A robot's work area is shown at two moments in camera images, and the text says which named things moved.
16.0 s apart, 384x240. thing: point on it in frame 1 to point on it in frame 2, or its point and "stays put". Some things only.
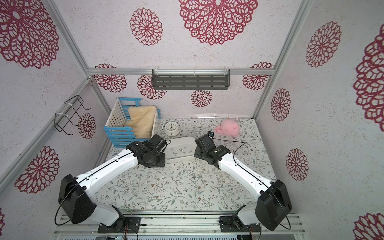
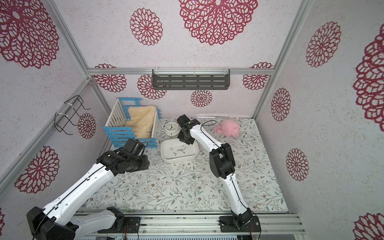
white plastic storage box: (180, 148) stays put
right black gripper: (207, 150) to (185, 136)
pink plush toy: (229, 128) stays put
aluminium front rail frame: (178, 224) stays put
